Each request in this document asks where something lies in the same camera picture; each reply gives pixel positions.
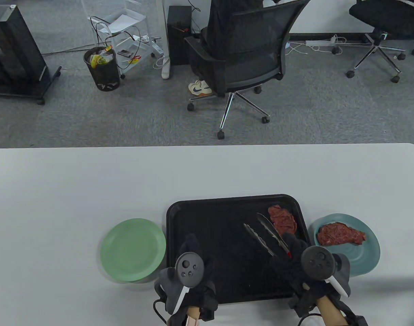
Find raw red steak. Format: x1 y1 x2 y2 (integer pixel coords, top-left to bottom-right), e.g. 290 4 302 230
268 205 298 238
317 222 367 246

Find grey left hand controller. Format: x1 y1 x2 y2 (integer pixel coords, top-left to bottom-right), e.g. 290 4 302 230
158 253 205 314

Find teal round plate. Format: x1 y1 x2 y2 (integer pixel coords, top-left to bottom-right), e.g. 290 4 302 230
310 213 380 276

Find green round plate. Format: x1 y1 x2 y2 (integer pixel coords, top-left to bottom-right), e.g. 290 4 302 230
100 218 166 283

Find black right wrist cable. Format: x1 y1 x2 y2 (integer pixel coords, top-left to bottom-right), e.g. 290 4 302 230
297 313 321 326

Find person's right forearm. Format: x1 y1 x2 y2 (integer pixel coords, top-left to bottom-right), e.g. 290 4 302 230
316 295 345 326

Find grey hand controller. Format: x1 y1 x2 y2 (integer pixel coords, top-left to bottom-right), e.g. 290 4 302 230
158 253 205 314
301 246 351 297

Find black office chair chrome base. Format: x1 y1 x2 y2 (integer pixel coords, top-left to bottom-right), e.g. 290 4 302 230
332 0 414 84

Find grey right hand controller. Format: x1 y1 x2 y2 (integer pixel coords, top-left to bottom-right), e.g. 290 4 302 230
301 246 351 297

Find white paper sheet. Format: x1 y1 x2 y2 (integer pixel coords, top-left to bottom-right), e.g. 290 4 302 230
107 14 141 34

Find person's left hand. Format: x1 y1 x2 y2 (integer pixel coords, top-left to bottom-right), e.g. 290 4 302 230
180 234 218 321

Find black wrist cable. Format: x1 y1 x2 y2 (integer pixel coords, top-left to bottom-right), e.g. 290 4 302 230
153 299 168 326
297 313 321 326

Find black plastic tray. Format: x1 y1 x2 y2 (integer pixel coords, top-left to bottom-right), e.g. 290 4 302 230
166 194 322 305

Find white wire cart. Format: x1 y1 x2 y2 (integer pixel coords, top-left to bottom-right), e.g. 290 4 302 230
81 0 165 79

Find long white power strip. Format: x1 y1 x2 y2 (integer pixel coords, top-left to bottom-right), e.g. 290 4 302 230
305 38 336 47

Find white floor cable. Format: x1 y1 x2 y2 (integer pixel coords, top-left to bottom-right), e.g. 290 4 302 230
288 41 329 55

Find black computer tower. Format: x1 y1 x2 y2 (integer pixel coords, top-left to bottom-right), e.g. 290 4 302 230
167 6 193 66

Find black mesh waste bin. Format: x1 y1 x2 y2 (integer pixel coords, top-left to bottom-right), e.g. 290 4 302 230
84 47 121 92

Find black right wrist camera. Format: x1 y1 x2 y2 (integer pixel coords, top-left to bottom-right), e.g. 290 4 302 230
288 292 313 318

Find black cabinet on wheels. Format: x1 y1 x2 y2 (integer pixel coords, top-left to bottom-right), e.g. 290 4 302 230
0 5 62 105

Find person's right hand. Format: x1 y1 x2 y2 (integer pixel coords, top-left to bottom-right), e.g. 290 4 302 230
271 234 340 299

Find white sneaker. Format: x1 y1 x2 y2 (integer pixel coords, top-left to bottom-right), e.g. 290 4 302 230
188 80 212 95

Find black mesh office chair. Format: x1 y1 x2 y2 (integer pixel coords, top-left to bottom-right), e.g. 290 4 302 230
184 0 311 140

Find metal kitchen tongs red handle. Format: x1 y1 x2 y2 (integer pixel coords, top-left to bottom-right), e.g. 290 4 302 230
244 213 291 258

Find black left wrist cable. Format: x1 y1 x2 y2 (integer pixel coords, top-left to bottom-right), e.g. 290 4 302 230
153 299 168 326

